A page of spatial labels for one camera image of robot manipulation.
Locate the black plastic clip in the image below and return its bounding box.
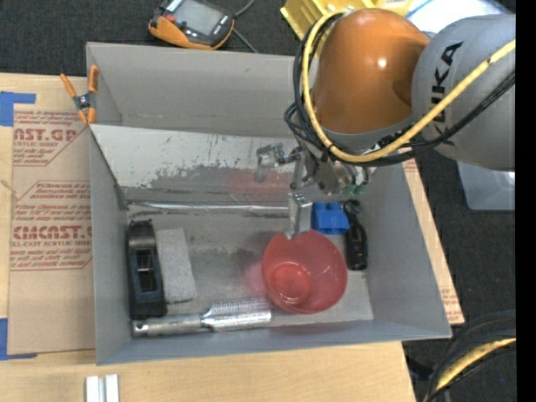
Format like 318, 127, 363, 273
343, 199, 370, 272

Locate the brown cardboard board red print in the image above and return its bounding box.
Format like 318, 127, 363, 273
0, 71, 98, 360

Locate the black tape dispenser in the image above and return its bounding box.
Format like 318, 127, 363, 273
124, 219, 169, 321

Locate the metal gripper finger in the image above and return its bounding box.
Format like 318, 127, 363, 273
254, 142, 295, 183
286, 191, 314, 240

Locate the grey metal bin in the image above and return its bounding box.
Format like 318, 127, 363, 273
85, 41, 454, 366

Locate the blue toy block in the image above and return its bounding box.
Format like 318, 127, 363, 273
311, 201, 351, 235

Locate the grey sponge block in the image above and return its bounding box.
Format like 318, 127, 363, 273
154, 227, 198, 304

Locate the red plastic bowl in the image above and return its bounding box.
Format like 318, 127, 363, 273
260, 228, 349, 315

